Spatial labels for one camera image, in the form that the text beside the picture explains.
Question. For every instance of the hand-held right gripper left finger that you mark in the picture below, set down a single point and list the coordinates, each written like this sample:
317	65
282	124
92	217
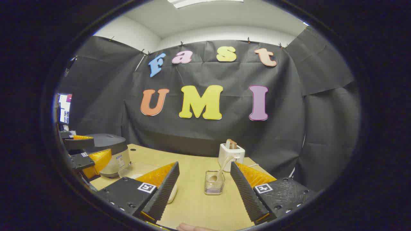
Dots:
162	192

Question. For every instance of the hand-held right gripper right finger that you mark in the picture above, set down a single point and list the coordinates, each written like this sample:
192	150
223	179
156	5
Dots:
245	192

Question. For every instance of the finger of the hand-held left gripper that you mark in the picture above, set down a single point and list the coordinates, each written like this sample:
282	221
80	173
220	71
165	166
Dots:
78	143
96	160

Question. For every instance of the grey rice cooker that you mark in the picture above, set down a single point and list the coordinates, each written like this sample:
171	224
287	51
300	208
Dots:
107	141

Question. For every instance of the clear chopstick holder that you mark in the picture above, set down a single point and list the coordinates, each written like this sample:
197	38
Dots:
213	187

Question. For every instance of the wooden spoon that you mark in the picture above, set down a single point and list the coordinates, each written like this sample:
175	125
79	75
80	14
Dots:
221	169

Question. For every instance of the computer monitor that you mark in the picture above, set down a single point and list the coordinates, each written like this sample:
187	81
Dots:
65	107

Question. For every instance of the white toaster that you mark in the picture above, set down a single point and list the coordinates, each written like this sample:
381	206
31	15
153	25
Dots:
226	155

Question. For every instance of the brown bread slice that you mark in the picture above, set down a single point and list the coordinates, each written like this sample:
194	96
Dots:
231	144

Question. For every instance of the black backdrop cloth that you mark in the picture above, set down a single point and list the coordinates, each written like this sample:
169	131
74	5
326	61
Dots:
199	134

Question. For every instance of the ceiling light panel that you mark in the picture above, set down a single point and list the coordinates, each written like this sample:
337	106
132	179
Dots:
199	2

